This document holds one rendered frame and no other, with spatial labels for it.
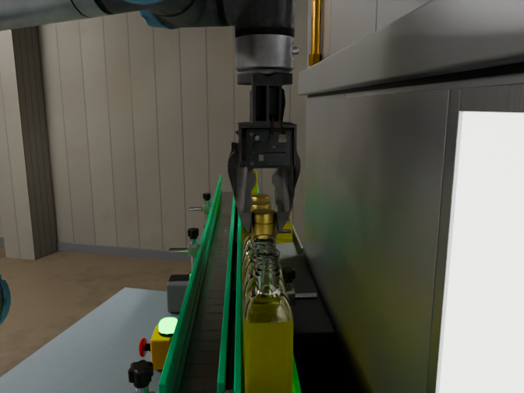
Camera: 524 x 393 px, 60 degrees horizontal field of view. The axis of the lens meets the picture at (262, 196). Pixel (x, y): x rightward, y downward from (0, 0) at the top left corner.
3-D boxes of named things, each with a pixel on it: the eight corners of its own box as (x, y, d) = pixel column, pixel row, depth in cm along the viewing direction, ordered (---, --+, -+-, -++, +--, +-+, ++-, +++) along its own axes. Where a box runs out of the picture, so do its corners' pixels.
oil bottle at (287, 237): (292, 242, 144) (293, 161, 139) (274, 242, 145) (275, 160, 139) (292, 237, 150) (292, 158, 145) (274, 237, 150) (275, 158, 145)
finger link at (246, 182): (228, 238, 59) (238, 168, 57) (228, 226, 65) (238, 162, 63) (252, 242, 59) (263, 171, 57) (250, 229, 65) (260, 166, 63)
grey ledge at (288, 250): (334, 377, 89) (336, 323, 87) (289, 377, 89) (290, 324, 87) (286, 238, 182) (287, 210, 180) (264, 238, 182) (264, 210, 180)
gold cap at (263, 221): (277, 244, 63) (277, 214, 62) (251, 244, 63) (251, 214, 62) (274, 237, 67) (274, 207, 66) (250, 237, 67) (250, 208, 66)
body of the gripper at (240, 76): (236, 173, 55) (235, 71, 53) (235, 164, 64) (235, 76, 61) (299, 172, 56) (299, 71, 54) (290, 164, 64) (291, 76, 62)
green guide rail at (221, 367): (225, 437, 59) (224, 382, 57) (218, 437, 59) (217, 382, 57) (236, 190, 230) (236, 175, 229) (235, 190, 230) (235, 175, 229)
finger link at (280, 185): (281, 241, 59) (270, 171, 57) (276, 229, 65) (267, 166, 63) (304, 237, 59) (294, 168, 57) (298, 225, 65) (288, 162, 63)
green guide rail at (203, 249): (168, 439, 59) (166, 384, 57) (161, 440, 59) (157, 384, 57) (222, 190, 230) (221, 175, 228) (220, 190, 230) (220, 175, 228)
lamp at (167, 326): (178, 337, 97) (177, 323, 96) (157, 337, 96) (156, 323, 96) (181, 327, 101) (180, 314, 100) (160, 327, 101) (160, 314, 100)
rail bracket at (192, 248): (199, 282, 113) (197, 231, 110) (169, 283, 112) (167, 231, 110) (200, 277, 117) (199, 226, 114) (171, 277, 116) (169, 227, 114)
